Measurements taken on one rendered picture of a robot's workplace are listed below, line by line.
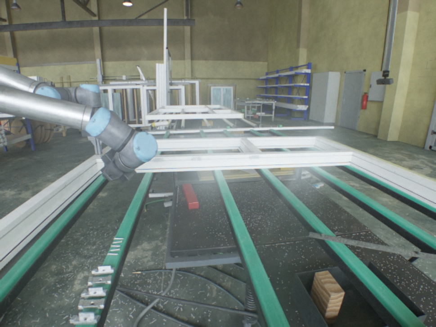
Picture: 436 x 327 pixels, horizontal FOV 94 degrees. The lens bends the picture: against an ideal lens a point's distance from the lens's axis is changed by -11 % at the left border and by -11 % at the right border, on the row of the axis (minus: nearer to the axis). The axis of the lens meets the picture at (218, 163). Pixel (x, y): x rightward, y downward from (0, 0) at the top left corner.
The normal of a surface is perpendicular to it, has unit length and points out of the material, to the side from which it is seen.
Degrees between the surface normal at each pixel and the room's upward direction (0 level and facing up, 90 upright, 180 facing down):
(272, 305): 0
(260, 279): 0
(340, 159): 90
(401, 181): 90
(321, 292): 90
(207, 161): 90
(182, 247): 0
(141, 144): 66
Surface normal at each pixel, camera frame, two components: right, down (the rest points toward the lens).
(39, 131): -0.30, 0.11
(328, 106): 0.13, 0.30
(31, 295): 0.00, -0.95
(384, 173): -0.99, 0.04
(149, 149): 0.76, -0.24
